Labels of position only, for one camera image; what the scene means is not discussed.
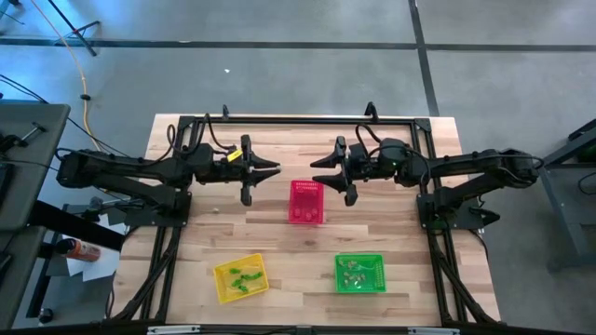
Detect black tripod stand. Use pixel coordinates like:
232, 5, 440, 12
0, 0, 102, 58

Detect black desk leg bar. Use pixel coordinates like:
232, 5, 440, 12
27, 199, 127, 252

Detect white paper sheets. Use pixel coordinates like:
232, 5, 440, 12
64, 213, 129, 283

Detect green plastic basket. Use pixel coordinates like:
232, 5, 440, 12
334, 253, 387, 294

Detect yellow extension cable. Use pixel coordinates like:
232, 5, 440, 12
28, 0, 126, 154

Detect silver aluminium extrusion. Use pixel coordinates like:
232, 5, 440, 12
146, 325, 201, 335
407, 327, 461, 335

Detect grey table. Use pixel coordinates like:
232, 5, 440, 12
0, 100, 72, 329

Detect red plastic basket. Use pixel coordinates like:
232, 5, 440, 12
289, 180, 325, 225

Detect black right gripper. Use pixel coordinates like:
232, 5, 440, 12
309, 136, 381, 208

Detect orange spray can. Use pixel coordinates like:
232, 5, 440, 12
55, 237, 102, 262

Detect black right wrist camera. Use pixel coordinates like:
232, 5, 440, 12
351, 143, 374, 176

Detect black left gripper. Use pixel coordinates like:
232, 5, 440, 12
211, 134, 283, 207

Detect yellow plastic basket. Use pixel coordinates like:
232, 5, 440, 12
212, 252, 271, 305

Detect grey metal stand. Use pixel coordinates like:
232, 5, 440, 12
539, 118, 596, 274

